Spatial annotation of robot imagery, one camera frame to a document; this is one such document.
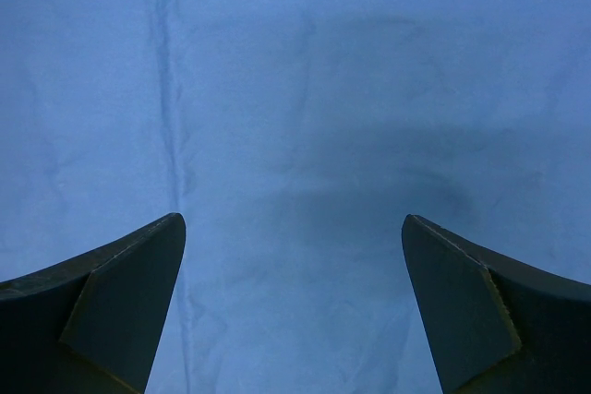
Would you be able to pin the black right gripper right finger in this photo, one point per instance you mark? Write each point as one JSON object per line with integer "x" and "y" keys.
{"x": 493, "y": 323}

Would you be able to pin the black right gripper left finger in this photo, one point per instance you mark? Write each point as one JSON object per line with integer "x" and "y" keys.
{"x": 92, "y": 323}

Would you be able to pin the blue surgical drape cloth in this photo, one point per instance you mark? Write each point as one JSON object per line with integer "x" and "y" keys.
{"x": 294, "y": 136}

